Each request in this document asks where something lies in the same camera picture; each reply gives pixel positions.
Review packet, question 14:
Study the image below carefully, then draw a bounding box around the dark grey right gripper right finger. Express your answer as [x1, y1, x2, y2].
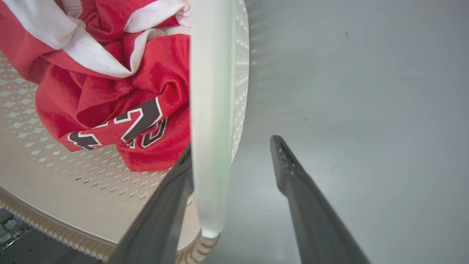
[270, 135, 371, 264]

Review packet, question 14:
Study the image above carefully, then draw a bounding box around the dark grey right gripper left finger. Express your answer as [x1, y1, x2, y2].
[107, 143, 194, 264]

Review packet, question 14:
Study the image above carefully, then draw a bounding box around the white perforated laundry basket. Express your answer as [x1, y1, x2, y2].
[0, 0, 250, 264]

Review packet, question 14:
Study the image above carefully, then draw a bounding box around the red and white jersey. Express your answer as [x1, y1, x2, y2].
[0, 0, 192, 172]

